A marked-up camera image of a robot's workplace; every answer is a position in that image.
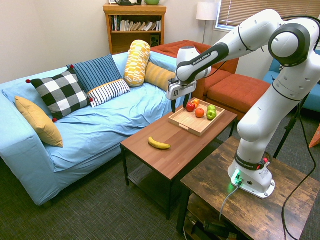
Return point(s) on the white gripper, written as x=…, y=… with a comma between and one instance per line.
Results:
x=178, y=90

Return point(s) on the yellow banana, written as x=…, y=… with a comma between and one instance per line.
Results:
x=158, y=144

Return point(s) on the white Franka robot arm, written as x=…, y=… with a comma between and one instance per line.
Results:
x=257, y=125

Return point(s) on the wooden serving tray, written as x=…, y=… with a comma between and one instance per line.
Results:
x=190, y=121

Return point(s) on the red apple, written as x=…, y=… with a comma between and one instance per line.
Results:
x=191, y=107

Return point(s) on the small tangerine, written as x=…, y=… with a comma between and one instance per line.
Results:
x=196, y=102

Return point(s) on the orange fruit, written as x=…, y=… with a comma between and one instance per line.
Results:
x=199, y=113

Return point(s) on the green apple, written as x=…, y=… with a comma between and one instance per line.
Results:
x=211, y=115
x=211, y=108

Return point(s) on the mustard striped lumbar pillow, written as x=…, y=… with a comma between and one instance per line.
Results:
x=158, y=75

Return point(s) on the brown wooden coffee table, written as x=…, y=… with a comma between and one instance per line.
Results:
x=172, y=147

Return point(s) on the orange sectional sofa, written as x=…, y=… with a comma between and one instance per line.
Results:
x=237, y=90

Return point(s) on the yellow patterned bolster pillow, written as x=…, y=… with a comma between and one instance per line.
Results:
x=136, y=62

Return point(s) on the small black speaker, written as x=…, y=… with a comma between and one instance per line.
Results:
x=155, y=40

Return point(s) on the white navy striped pillow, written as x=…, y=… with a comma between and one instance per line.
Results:
x=110, y=91

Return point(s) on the wooden bookshelf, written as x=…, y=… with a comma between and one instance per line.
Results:
x=135, y=40

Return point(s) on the light blue sofa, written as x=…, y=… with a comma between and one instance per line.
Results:
x=100, y=125

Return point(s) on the row of books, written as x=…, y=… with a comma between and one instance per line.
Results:
x=136, y=25

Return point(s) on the blue striped pillow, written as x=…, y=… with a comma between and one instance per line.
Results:
x=96, y=71

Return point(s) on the white shade floor lamp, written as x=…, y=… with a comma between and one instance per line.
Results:
x=207, y=11

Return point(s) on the green pot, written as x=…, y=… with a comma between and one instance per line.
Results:
x=151, y=2

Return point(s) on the brown window blinds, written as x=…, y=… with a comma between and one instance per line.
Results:
x=235, y=12

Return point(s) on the black tripod stand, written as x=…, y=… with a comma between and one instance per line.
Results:
x=287, y=128

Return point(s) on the black object on bookshelf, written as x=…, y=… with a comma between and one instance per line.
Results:
x=127, y=2

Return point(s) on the black white checkered pillow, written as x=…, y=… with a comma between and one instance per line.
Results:
x=61, y=93

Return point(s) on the black device under table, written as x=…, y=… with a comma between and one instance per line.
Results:
x=215, y=227

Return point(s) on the rustic dark wood side table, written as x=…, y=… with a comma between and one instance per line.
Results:
x=250, y=215

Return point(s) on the teal blue couch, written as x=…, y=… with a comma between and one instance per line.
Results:
x=312, y=100

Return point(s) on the orange cushion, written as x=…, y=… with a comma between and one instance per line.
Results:
x=315, y=140

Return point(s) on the plain mustard yellow pillow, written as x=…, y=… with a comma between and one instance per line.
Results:
x=40, y=122

